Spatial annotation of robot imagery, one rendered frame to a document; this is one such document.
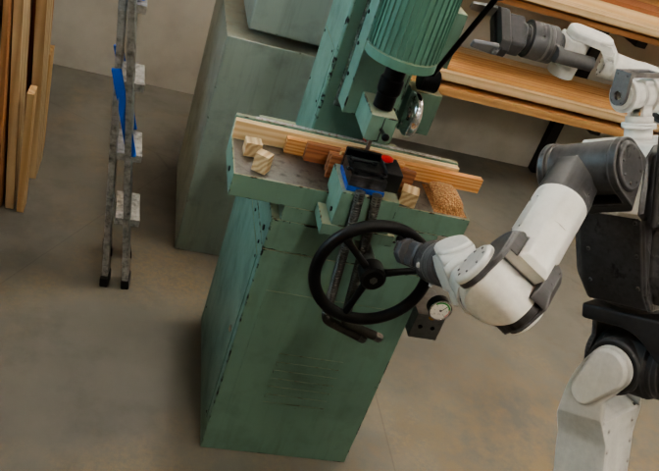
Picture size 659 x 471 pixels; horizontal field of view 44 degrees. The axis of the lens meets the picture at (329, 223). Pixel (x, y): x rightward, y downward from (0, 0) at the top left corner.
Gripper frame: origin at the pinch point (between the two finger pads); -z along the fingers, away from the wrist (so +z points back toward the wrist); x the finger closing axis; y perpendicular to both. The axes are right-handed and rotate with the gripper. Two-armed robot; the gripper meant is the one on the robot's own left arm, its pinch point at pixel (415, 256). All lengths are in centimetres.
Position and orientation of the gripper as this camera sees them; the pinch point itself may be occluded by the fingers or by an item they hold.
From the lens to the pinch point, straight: 174.5
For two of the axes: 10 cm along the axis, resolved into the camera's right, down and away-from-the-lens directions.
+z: 2.5, 0.6, -9.7
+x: 8.9, 3.7, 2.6
